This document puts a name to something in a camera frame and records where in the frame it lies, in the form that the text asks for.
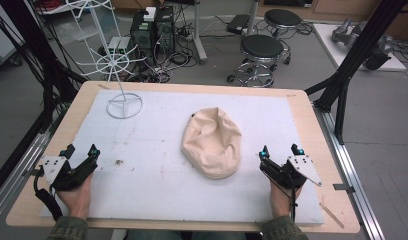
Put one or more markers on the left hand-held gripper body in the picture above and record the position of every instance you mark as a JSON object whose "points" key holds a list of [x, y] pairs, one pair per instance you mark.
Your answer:
{"points": [[63, 175]]}

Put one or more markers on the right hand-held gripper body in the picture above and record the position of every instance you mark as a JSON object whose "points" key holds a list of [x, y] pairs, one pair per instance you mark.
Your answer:
{"points": [[292, 171]]}

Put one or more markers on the beige cloth hat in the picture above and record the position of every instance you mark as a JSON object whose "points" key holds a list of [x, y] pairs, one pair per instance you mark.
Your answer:
{"points": [[212, 143]]}

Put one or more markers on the person's left hand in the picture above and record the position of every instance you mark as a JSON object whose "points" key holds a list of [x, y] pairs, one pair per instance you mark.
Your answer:
{"points": [[75, 201]]}

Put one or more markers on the person's right hand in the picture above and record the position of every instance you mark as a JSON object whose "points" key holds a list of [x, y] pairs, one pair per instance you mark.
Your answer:
{"points": [[280, 201]]}

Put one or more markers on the grey metal clamp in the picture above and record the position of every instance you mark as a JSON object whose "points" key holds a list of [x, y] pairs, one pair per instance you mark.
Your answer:
{"points": [[343, 188]]}

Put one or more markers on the thin wooden stick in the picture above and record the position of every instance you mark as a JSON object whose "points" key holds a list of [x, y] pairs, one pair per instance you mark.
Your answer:
{"points": [[332, 215]]}

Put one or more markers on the white foam mat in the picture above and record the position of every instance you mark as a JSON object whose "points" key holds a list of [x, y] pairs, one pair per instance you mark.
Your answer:
{"points": [[152, 186]]}

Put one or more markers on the large black round stool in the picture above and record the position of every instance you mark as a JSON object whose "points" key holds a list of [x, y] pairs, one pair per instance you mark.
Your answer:
{"points": [[262, 46]]}

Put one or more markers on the white floor platform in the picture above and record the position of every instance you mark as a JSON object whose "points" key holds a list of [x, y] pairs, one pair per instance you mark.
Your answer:
{"points": [[328, 46]]}

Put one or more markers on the white box device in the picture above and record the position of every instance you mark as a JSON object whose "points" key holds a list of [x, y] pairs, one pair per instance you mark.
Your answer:
{"points": [[118, 44]]}

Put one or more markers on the black computer tower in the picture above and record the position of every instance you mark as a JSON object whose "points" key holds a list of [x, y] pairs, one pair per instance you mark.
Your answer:
{"points": [[165, 30], [142, 38]]}

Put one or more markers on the flat black box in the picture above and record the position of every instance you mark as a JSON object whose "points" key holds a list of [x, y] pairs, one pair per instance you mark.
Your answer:
{"points": [[238, 23]]}

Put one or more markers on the grey metal table leg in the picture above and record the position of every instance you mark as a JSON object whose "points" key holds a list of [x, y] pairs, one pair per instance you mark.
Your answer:
{"points": [[199, 36]]}

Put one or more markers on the small black round stool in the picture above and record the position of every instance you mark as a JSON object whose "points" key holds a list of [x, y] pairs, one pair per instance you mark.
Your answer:
{"points": [[282, 17]]}

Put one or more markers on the small white device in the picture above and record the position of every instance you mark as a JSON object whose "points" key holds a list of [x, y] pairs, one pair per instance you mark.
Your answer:
{"points": [[150, 14]]}

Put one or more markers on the aluminium rail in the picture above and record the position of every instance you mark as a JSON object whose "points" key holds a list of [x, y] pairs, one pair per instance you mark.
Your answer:
{"points": [[350, 173], [23, 166]]}

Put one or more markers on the black metal frame stand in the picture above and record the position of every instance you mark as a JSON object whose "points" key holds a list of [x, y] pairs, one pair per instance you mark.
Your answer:
{"points": [[42, 60], [355, 56]]}

